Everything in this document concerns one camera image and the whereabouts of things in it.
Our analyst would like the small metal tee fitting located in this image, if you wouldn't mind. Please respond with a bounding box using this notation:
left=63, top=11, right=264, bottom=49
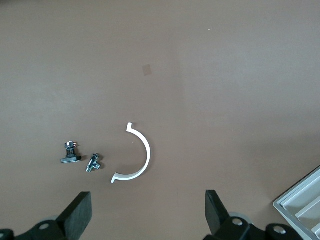
left=86, top=153, right=104, bottom=173

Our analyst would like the white semicircular plastic clamp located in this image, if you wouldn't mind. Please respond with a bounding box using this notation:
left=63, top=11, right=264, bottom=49
left=110, top=122, right=152, bottom=184

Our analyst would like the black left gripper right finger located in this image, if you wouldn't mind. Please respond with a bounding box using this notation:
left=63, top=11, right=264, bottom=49
left=203, top=189, right=263, bottom=240

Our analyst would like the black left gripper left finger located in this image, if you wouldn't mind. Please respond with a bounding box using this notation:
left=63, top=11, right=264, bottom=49
left=14, top=191, right=93, bottom=240

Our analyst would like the black flat-cap switch part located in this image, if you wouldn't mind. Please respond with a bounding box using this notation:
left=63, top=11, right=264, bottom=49
left=59, top=140, right=83, bottom=165

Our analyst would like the white drawer cabinet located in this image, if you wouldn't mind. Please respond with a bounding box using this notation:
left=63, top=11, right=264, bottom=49
left=272, top=164, right=320, bottom=240

